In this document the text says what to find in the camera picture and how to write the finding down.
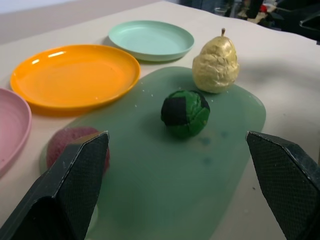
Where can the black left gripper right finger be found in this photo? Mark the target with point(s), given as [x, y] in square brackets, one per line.
[285, 185]

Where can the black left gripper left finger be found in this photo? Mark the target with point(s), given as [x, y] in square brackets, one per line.
[67, 185]

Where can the pink round fruit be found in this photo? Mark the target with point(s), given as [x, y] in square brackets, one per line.
[65, 140]

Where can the pink plastic plate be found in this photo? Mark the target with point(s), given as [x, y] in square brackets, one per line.
[11, 127]

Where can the orange plastic plate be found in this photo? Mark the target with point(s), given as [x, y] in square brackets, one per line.
[72, 75]

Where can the mint green plastic plate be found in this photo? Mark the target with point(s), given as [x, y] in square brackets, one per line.
[150, 41]

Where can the translucent green silicone mat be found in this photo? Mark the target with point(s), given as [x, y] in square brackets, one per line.
[160, 162]

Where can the green and black ball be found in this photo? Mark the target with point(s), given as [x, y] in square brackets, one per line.
[185, 113]

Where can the yellow pear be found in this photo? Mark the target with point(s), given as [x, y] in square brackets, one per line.
[216, 67]

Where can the black office chair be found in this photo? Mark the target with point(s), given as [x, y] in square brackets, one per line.
[308, 23]

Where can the clear glass cup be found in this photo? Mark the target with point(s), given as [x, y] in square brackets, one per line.
[220, 11]

